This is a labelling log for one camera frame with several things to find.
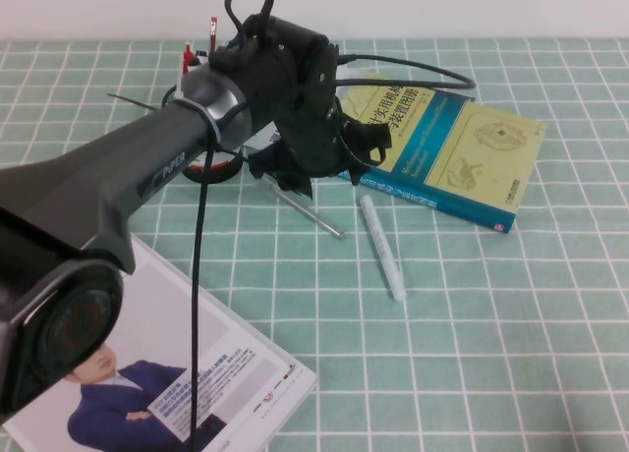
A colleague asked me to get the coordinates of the thin black cable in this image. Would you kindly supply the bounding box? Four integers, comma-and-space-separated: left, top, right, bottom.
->
333, 122, 389, 186

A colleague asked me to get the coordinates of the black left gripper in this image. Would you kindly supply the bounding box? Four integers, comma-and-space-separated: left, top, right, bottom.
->
215, 13, 346, 201

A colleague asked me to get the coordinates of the green checked tablecloth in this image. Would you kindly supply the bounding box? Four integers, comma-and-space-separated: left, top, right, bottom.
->
0, 37, 629, 452

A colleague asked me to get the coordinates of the black mesh pen holder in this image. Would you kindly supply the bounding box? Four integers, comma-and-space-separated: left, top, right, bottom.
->
163, 83, 246, 184

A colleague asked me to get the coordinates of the white pen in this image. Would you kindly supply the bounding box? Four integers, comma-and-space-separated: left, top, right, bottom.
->
358, 195, 408, 303

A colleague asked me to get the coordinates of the black hanging cable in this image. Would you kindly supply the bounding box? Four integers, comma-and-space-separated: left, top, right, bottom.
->
188, 0, 275, 452

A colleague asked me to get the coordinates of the magazine with man portrait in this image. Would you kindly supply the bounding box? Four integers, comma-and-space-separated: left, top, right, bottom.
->
2, 235, 316, 452

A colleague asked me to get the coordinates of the white magazine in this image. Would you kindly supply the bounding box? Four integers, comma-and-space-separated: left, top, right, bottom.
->
132, 233, 320, 452

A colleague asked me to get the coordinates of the thick black looped cable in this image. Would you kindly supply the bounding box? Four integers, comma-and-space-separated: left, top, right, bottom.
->
336, 53, 477, 90

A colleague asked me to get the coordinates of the silver metal pen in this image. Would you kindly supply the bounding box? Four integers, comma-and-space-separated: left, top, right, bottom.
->
261, 174, 347, 241

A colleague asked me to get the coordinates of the yellow and teal book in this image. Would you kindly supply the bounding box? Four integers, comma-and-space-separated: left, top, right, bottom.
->
336, 71, 548, 235

